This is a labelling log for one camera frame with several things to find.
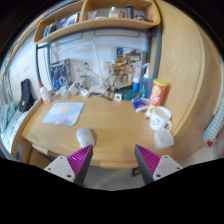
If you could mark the white wall outlet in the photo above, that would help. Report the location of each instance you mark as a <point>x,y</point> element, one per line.
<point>77,66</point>
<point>87,65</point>

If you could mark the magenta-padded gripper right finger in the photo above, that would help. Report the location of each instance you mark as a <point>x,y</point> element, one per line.
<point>165,165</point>

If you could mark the translucent plastic cup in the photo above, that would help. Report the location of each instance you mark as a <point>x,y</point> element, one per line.
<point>163,138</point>

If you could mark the blue robot model kit box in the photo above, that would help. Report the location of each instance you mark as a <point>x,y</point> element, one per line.
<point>60,75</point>

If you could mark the red yellow chips can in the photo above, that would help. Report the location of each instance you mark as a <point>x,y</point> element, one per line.
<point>156,95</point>

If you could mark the blue spray bottle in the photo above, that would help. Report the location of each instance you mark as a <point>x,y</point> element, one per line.
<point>145,86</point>

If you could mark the blue tissue packet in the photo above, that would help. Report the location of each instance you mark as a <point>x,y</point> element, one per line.
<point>139,104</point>

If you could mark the large white power adapter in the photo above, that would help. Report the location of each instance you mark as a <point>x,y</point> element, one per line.
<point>74,89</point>

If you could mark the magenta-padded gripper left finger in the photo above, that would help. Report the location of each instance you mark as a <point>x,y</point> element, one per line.
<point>61,165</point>

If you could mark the pastel cloud print mouse pad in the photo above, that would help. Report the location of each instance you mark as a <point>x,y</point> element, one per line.
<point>64,113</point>

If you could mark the white desk lamp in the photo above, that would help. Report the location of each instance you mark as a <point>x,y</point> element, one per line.
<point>97,89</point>

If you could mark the white wall switch plate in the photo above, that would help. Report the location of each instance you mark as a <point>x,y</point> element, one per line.
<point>26,67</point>

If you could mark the white mug with face print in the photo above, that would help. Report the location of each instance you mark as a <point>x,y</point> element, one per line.
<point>158,118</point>

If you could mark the white pump bottle red cap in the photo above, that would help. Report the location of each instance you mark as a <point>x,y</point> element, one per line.
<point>45,95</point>

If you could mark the white power strip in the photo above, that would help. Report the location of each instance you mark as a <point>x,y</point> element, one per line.
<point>85,92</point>

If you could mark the light grey computer mouse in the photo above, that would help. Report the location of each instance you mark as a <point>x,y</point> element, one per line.
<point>85,136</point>

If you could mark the small white plug charger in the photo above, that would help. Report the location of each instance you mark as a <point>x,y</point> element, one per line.
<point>64,92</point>

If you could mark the black bag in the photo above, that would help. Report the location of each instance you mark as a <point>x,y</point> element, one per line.
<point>26,96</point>

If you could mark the small white cube clock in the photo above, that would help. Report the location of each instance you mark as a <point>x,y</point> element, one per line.
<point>118,97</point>

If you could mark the teal blanket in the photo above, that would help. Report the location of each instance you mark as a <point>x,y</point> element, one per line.
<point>8,115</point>

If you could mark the wooden shelf unit with items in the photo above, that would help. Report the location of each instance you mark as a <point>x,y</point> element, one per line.
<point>100,24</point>

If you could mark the colourful model kit box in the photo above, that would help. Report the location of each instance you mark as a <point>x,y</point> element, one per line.
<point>131,58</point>

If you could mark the teal round dish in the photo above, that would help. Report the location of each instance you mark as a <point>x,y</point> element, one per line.
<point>128,95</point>

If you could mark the teal striped cloth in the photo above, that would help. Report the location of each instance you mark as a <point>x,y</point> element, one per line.
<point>215,125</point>

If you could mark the tan robot model figure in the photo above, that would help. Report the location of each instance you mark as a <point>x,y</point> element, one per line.
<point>115,78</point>

